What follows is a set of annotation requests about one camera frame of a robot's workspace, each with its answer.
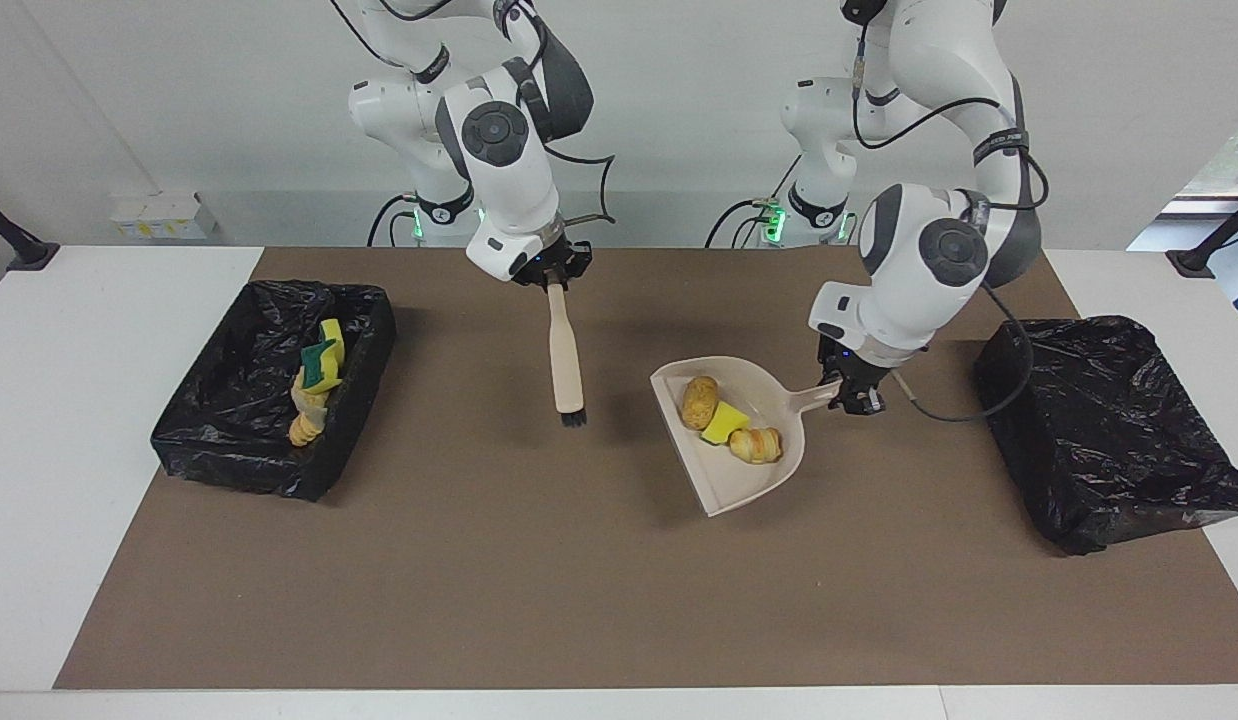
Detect beige brush black bristles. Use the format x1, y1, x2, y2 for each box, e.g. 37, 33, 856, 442
546, 284, 589, 429

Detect brown toy bread roll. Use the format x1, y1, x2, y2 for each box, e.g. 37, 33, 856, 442
680, 375, 721, 432

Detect glass window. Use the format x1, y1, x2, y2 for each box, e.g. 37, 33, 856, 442
1175, 112, 1238, 199

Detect black base cable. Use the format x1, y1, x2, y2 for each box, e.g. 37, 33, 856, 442
366, 192, 421, 249
704, 152, 802, 249

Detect small green yellow sponge piece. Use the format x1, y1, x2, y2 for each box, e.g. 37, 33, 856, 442
700, 401, 752, 447

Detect white wall socket box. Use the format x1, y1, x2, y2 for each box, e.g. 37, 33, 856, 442
110, 192, 220, 241

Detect black right base cable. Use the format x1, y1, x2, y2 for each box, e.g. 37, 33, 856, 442
366, 192, 421, 249

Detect black left base cable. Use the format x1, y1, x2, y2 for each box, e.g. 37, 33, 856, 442
704, 152, 802, 249

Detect brown table mat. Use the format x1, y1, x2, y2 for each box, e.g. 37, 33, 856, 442
53, 246, 1238, 691

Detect black bag-lined bin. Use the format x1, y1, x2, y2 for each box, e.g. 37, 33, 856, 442
150, 279, 398, 503
974, 315, 1238, 557

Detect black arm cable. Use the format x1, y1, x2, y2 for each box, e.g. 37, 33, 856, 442
851, 20, 1052, 424
329, 0, 618, 229

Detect beige plastic dustpan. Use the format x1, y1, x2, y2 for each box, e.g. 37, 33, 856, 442
649, 356, 844, 519

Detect yellow notched sponge piece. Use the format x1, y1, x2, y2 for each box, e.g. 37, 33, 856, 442
297, 340, 346, 395

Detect black table clamp stand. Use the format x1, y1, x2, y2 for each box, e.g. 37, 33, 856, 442
1166, 193, 1238, 279
0, 190, 61, 273

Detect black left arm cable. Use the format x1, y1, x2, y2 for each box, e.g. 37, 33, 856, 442
851, 20, 1052, 424

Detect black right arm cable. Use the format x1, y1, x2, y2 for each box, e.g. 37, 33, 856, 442
329, 0, 618, 229

